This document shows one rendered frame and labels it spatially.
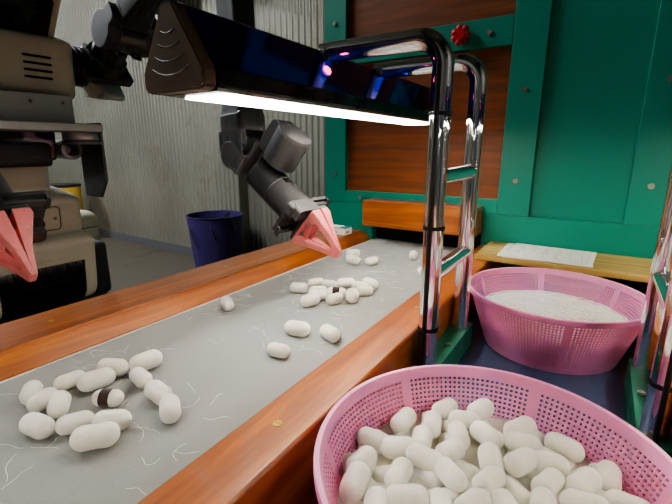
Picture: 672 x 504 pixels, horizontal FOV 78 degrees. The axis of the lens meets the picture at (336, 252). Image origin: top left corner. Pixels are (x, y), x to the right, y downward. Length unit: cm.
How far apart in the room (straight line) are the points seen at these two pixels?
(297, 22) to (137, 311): 270
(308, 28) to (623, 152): 240
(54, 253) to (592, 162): 116
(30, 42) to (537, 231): 114
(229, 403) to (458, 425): 23
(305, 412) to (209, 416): 10
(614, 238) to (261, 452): 86
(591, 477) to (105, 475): 38
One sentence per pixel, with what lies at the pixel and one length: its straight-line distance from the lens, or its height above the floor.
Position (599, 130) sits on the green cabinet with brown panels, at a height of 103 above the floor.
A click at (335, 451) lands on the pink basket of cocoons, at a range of 38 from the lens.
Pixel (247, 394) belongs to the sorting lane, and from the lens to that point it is 47.
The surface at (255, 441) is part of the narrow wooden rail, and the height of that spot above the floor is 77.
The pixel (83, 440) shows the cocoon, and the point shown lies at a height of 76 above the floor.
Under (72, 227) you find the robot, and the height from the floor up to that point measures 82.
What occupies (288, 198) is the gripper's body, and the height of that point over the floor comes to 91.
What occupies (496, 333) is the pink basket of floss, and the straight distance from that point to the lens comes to 70.
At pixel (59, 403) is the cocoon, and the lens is 49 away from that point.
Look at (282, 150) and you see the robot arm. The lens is 66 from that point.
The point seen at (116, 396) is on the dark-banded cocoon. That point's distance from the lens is 49.
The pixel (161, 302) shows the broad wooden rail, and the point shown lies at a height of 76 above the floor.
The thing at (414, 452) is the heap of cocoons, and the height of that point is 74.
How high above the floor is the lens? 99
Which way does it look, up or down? 14 degrees down
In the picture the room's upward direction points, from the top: straight up
